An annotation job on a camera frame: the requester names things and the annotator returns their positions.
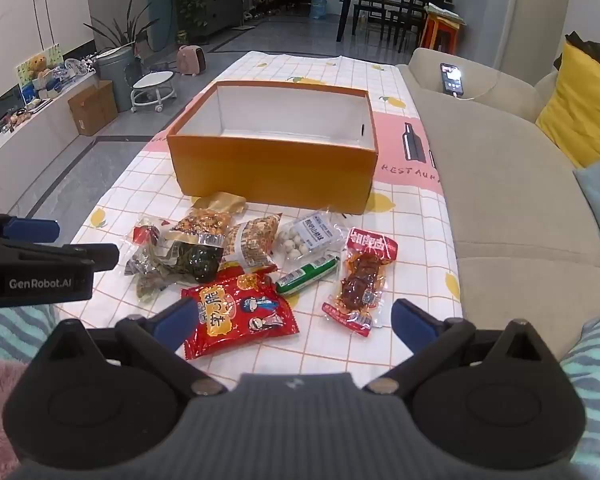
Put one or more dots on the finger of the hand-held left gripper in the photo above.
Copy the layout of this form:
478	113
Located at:
30	229
97	256

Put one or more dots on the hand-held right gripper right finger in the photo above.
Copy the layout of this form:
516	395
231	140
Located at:
412	324

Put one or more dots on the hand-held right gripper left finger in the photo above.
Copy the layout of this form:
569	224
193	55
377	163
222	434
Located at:
177	320

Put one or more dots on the small red candy packet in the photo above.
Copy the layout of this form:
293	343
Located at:
147	234

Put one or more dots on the dark green snack packet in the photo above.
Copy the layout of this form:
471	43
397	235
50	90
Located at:
195	261

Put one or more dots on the red cartoon snack packet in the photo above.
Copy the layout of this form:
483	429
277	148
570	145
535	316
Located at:
245	315

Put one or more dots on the red-topped dried meat packet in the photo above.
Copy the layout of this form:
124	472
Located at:
360	280

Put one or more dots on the gold-topped nut packet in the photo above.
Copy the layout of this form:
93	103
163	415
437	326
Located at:
205	222

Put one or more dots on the orange mixed nut packet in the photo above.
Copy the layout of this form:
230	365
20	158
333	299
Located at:
250	245

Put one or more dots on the green sausage stick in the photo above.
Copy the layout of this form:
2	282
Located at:
305	275

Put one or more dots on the clear packet of white balls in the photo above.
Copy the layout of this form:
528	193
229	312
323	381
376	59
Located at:
300	240

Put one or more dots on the orange cardboard box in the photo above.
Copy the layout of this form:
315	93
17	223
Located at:
270	170

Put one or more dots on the person's left leg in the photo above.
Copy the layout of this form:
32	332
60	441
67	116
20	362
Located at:
15	330

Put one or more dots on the person's leg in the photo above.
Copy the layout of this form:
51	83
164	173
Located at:
15	330
592	385

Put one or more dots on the white low cabinet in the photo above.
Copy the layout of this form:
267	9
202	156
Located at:
25	155

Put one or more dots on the checked printed tablecloth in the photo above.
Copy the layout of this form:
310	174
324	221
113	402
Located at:
405	220

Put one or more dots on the black television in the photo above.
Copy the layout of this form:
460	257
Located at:
0	110

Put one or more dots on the brown cardboard carton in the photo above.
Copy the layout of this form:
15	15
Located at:
92	107

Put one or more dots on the group of small toy figures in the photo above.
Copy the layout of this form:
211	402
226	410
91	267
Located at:
70	75

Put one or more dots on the bear picture card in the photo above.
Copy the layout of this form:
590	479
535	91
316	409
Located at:
37	67

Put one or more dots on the beige sofa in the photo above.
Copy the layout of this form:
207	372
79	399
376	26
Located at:
505	185

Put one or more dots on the grey planter bin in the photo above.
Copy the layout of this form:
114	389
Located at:
115	80

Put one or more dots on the white round wheeled stool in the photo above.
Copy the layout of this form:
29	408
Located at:
152	87

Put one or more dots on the person's right leg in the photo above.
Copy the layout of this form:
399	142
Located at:
592	385

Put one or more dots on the small pink heater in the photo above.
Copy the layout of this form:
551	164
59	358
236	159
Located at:
190	60

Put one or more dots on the long-leaved potted plant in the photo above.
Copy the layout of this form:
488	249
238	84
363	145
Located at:
122	27

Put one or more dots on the black smartphone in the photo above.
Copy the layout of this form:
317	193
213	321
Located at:
452	79

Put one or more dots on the yellow cushion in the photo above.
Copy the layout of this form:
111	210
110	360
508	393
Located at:
580	110

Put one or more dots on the dark grey drawer cabinet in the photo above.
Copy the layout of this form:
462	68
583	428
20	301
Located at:
220	0

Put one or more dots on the orange plastic stool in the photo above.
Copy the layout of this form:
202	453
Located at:
440	35

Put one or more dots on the stack of papers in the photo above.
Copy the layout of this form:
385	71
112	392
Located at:
445	12

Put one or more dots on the black dining chair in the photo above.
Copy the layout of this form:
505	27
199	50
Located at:
390	10

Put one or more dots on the dark cloth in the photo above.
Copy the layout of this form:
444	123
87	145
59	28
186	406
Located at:
587	45

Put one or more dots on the blue water jug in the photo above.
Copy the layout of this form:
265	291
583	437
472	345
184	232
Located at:
318	7

